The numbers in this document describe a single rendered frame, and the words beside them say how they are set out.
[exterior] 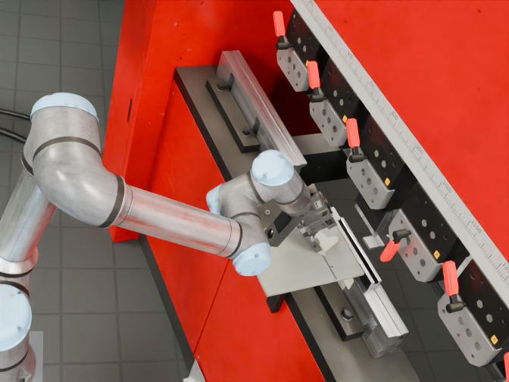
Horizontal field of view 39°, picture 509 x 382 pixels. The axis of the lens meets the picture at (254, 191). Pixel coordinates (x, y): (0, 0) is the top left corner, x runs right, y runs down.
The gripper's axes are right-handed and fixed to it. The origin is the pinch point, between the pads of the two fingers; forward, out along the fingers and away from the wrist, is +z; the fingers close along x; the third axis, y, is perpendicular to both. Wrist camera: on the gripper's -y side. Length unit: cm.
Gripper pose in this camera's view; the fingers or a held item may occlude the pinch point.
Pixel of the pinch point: (317, 243)
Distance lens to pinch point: 173.7
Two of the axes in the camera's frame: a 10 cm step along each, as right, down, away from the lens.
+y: 8.7, -4.6, -1.7
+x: -2.7, -7.4, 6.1
